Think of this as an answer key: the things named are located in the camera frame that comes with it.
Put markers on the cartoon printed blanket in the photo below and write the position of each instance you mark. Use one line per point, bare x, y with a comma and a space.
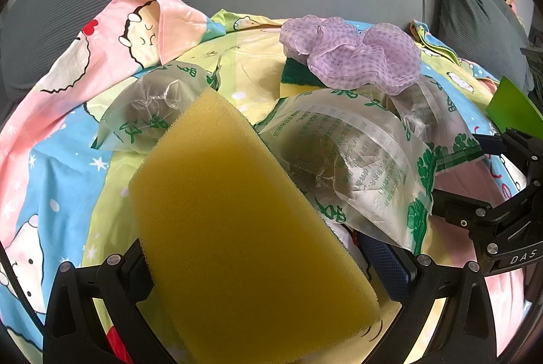
63, 160

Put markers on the plain yellow sponge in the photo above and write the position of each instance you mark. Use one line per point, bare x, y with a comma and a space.
237, 219

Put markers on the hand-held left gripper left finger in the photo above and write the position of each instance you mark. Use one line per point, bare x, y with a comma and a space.
123, 275

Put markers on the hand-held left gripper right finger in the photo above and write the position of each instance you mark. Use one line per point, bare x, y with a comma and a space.
390, 266

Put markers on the green box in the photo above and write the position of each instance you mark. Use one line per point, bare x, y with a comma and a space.
513, 105

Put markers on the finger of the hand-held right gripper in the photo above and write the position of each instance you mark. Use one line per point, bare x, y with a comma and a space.
490, 144
458, 209

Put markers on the green and yellow scrub sponge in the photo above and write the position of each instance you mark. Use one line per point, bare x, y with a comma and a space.
292, 77

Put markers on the clear plastic bag green print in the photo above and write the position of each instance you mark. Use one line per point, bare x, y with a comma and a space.
360, 160
441, 122
135, 109

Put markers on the purple mesh cloth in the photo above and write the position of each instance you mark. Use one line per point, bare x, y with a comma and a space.
352, 54

